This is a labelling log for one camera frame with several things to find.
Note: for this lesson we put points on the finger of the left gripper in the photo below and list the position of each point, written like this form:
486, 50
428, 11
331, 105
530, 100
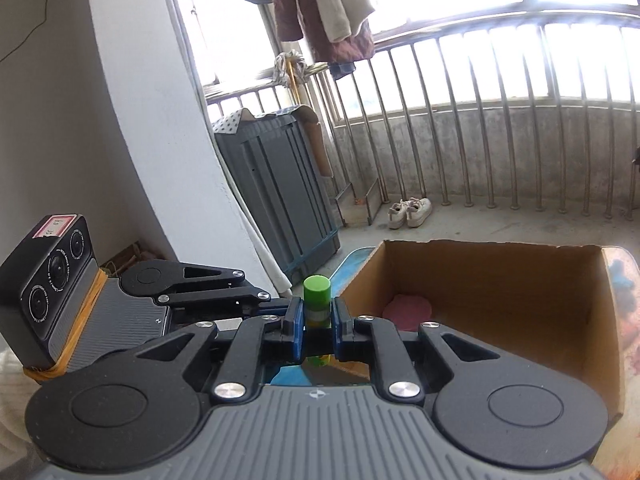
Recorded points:
158, 277
233, 302

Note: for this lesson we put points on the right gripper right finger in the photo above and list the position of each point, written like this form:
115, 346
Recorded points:
377, 343

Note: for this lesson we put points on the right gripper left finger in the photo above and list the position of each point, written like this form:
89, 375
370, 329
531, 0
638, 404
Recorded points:
260, 345

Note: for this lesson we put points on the purple silicone lid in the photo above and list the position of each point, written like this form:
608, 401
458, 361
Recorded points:
408, 312

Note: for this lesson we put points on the green cap glue stick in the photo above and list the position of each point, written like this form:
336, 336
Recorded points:
317, 302

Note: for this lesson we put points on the left white sneaker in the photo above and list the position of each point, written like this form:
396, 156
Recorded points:
397, 215

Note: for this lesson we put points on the white sneaker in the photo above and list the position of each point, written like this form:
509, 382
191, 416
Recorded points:
397, 215
418, 210

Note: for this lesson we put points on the right white sneaker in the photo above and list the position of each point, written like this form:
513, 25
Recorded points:
418, 210

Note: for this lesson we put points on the dark grey cabinet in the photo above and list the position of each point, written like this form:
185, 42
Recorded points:
278, 162

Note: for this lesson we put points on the brown cardboard box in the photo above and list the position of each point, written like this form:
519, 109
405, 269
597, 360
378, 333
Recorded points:
554, 305

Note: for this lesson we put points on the metal balcony railing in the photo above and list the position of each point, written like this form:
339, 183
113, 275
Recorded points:
530, 105

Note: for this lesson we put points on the hanging maroon jacket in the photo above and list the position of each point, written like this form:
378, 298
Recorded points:
337, 31

